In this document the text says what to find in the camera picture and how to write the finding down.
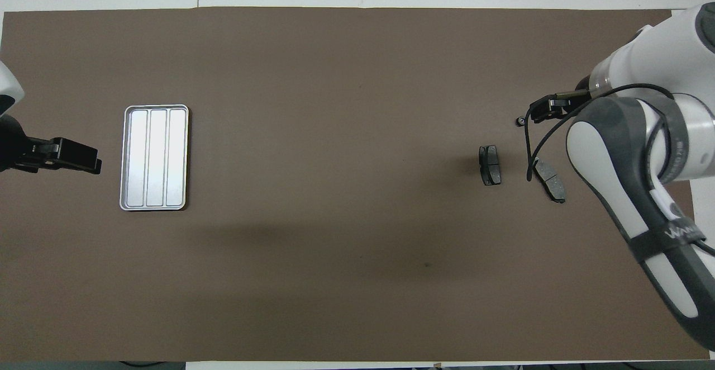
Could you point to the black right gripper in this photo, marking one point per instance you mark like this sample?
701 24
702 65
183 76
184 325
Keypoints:
561 107

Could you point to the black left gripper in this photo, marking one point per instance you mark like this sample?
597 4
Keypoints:
22 149

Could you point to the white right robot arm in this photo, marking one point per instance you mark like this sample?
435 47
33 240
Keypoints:
670 57

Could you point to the silver metal tray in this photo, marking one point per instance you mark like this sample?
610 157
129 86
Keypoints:
156 157

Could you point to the curved dark grey brake pad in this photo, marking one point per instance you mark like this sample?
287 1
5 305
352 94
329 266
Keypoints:
550 183

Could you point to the rectangular dark grey brake pad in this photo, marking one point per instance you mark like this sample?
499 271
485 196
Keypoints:
490 164

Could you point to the brown table mat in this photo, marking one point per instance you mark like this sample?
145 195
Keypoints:
335 68

